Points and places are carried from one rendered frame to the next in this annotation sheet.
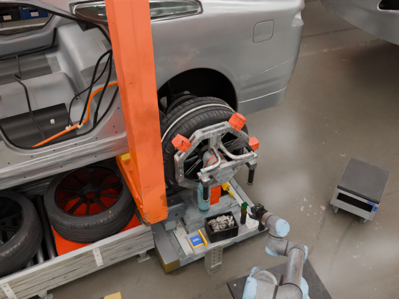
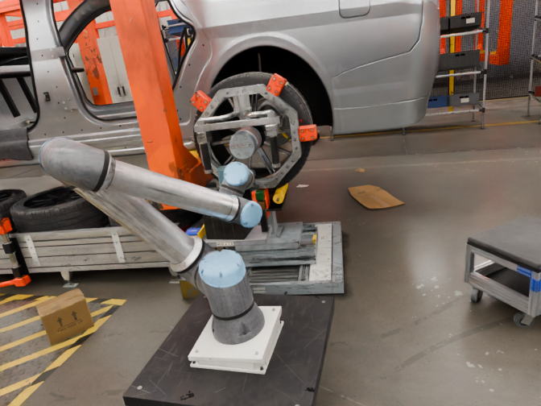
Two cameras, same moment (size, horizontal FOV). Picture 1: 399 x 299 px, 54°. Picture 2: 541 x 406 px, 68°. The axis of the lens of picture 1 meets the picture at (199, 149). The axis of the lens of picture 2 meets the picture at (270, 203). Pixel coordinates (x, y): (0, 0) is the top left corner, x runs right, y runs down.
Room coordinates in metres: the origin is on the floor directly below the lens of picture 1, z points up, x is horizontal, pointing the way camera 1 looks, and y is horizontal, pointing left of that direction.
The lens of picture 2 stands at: (0.29, -1.44, 1.23)
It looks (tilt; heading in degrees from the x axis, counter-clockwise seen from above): 19 degrees down; 37
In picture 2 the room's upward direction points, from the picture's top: 8 degrees counter-clockwise
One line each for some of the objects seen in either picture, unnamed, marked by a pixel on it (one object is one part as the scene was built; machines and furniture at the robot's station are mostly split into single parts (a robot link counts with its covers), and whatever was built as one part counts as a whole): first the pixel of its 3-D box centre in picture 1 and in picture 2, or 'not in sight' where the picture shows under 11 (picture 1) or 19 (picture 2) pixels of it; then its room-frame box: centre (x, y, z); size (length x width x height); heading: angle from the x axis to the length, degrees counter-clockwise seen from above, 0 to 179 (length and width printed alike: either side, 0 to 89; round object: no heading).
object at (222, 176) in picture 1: (217, 165); (245, 142); (1.89, -0.12, 0.85); 0.21 x 0.14 x 0.14; 26
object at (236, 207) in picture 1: (205, 205); (277, 246); (2.13, -0.05, 0.13); 0.50 x 0.36 x 0.10; 116
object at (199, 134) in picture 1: (212, 158); (248, 138); (1.96, -0.09, 0.85); 0.54 x 0.07 x 0.54; 116
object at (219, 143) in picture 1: (235, 145); (258, 105); (1.89, -0.23, 1.03); 0.19 x 0.18 x 0.11; 26
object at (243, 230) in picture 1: (218, 234); (226, 236); (1.62, -0.13, 0.44); 0.43 x 0.17 x 0.03; 116
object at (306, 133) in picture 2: (251, 144); (307, 133); (2.10, -0.37, 0.85); 0.09 x 0.08 x 0.07; 116
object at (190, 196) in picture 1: (201, 192); (266, 218); (2.11, -0.01, 0.32); 0.40 x 0.30 x 0.28; 116
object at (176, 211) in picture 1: (166, 200); not in sight; (2.07, 0.27, 0.26); 0.42 x 0.18 x 0.35; 26
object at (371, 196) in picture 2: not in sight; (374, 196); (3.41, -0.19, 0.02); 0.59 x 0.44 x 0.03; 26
